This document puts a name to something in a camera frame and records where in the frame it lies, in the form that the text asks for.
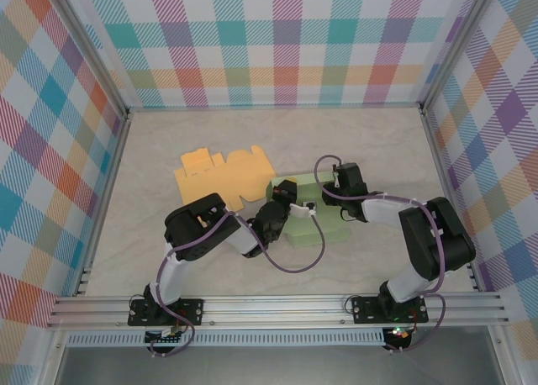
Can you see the green paper box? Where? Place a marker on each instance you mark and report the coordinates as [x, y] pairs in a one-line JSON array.
[[319, 229]]

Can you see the orange paper box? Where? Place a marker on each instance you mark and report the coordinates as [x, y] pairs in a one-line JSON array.
[[223, 179]]

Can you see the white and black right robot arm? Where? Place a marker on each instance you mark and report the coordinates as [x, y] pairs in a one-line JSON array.
[[437, 238]]

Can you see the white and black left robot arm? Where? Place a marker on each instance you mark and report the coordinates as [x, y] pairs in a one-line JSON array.
[[197, 229]]

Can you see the grey metal sheet panel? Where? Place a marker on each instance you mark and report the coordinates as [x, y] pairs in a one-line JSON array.
[[273, 366]]

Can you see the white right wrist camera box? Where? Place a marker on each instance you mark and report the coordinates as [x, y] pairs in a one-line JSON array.
[[335, 179]]

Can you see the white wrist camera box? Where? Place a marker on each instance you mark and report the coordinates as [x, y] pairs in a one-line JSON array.
[[300, 210], [335, 179]]

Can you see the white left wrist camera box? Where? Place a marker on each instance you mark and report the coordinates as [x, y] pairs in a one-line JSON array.
[[300, 210]]

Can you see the long aluminium mounting rail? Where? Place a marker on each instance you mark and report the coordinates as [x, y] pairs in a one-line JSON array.
[[273, 307]]

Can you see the aluminium side floor rail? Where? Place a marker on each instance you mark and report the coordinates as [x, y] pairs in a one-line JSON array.
[[113, 162], [439, 162]]

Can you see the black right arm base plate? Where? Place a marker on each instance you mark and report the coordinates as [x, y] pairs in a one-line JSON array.
[[361, 311]]

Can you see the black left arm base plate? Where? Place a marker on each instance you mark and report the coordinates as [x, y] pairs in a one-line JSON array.
[[195, 311]]

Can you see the aluminium frame post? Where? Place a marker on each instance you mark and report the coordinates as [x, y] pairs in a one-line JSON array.
[[90, 51], [456, 44]]

